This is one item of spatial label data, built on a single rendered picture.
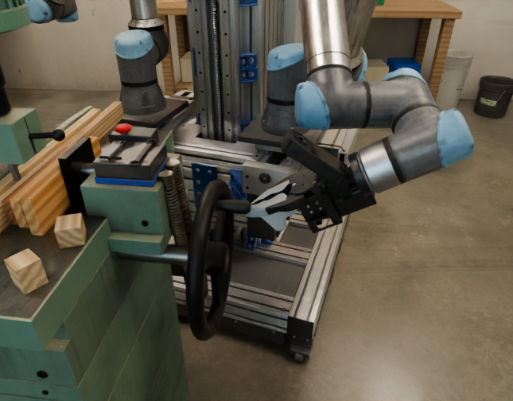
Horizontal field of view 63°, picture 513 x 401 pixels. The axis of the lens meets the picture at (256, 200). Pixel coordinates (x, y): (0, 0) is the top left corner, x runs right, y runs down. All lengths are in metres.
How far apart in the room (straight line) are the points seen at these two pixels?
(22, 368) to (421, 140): 0.69
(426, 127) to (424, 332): 1.28
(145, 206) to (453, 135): 0.48
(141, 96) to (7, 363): 0.89
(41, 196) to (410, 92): 0.60
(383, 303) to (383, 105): 1.30
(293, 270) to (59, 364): 1.08
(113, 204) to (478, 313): 1.59
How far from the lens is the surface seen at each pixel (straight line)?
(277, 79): 1.18
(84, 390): 0.79
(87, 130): 1.01
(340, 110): 0.67
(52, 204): 0.77
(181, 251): 0.77
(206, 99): 1.41
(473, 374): 1.77
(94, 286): 0.75
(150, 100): 1.41
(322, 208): 0.68
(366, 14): 1.07
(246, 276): 1.61
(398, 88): 0.70
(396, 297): 1.92
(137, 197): 0.71
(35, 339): 0.64
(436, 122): 0.65
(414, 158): 0.63
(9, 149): 0.76
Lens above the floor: 1.31
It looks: 33 degrees down
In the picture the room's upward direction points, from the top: straight up
